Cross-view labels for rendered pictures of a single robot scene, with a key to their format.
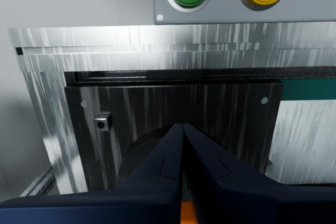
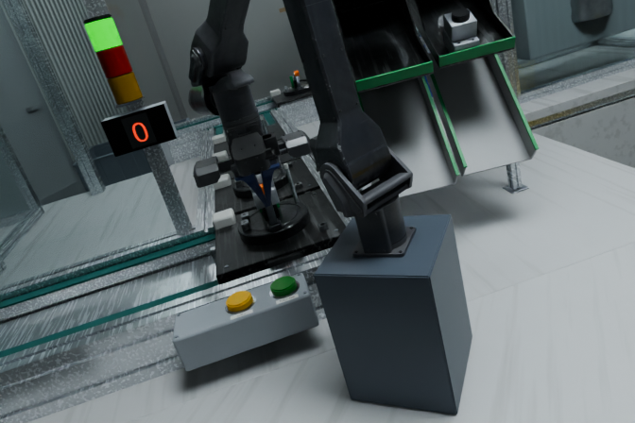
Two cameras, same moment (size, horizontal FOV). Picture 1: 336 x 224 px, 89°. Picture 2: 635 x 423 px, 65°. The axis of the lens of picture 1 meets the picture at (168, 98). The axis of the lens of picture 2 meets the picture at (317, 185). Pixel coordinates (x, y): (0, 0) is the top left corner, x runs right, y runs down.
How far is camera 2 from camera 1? 74 cm
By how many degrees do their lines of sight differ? 50
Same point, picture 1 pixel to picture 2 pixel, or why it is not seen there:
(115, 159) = (314, 218)
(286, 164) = (189, 271)
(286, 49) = (216, 293)
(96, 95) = (329, 235)
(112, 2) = not seen: hidden behind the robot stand
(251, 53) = (239, 282)
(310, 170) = (168, 275)
